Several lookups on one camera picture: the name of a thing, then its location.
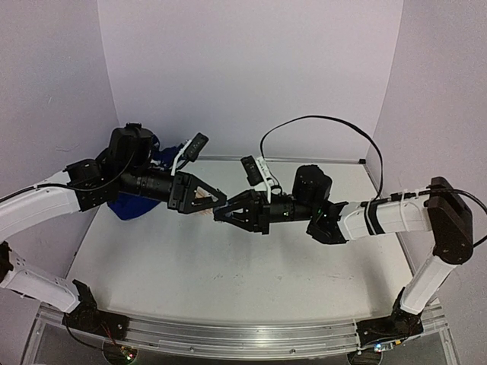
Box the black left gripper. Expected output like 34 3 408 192
119 163 230 214

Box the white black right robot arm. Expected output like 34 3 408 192
214 165 474 315

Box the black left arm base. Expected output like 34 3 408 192
62 280 129 341

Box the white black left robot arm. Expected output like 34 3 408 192
1 123 227 332

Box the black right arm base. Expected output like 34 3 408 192
356 288 424 348

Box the mannequin hand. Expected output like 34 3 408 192
196 189 212 216

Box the blue white red jacket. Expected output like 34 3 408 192
107 136 184 221

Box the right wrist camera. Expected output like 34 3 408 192
240 156 280 203

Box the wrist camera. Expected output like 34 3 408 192
240 156 280 203
170 132 209 176

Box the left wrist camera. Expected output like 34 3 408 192
170 132 209 176

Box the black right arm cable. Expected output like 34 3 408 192
259 116 384 201

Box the aluminium table front rail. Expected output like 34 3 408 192
38 304 448 360

